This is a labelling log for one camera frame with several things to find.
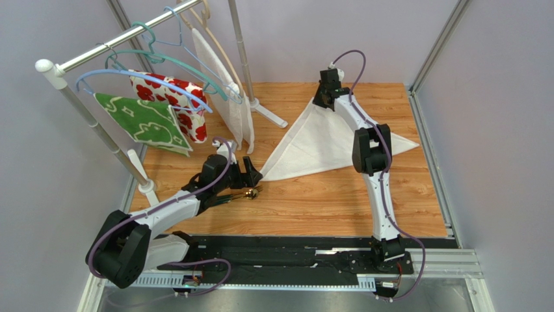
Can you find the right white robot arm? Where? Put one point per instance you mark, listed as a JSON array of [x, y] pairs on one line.
[[372, 158]]

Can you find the beige wooden hanger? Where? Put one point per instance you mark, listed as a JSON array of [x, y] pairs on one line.
[[211, 54]]

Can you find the blue plastic hanger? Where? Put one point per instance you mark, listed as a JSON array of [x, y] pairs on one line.
[[81, 84]]

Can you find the green patterned cloth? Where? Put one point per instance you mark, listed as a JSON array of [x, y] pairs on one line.
[[147, 122]]

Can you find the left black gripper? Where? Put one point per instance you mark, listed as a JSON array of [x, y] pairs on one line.
[[244, 181]]

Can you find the teal plastic hanger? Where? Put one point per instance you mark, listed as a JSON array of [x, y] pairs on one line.
[[158, 58]]

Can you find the white slotted cable duct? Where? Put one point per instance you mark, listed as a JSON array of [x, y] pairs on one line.
[[179, 282]]

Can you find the red floral cloth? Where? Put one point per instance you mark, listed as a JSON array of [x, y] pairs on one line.
[[189, 112]]

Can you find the white cloth napkin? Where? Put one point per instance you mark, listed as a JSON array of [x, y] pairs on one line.
[[320, 140]]

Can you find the light blue wire hanger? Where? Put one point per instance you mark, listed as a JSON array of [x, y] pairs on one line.
[[195, 56]]

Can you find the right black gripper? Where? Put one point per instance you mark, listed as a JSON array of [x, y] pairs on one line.
[[323, 96]]

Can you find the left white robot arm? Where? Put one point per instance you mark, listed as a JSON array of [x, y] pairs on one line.
[[128, 244]]

